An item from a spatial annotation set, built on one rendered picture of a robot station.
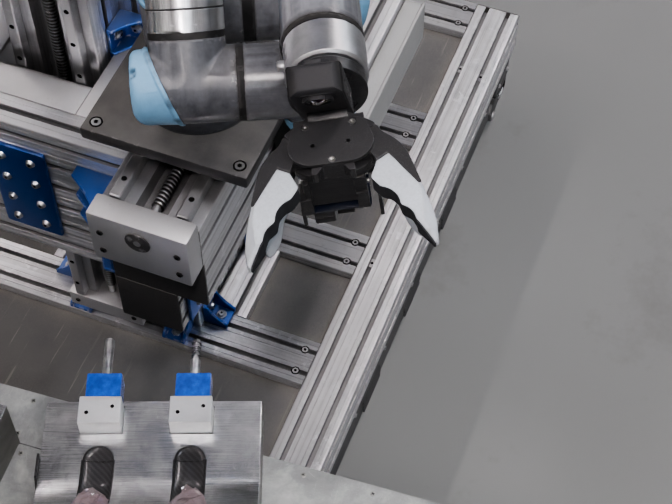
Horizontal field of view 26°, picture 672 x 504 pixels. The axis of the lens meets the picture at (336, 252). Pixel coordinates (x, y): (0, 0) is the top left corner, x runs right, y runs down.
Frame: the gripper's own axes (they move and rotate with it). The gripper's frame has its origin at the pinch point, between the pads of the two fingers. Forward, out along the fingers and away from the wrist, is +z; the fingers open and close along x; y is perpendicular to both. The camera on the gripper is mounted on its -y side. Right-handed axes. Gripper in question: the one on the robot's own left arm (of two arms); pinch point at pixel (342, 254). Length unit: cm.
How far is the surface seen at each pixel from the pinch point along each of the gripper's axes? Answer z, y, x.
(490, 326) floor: -83, 149, -16
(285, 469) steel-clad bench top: -15, 64, 14
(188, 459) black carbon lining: -14, 58, 25
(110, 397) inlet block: -22, 53, 33
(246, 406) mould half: -21, 58, 18
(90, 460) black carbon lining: -15, 56, 36
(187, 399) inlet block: -21, 55, 24
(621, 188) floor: -115, 154, -48
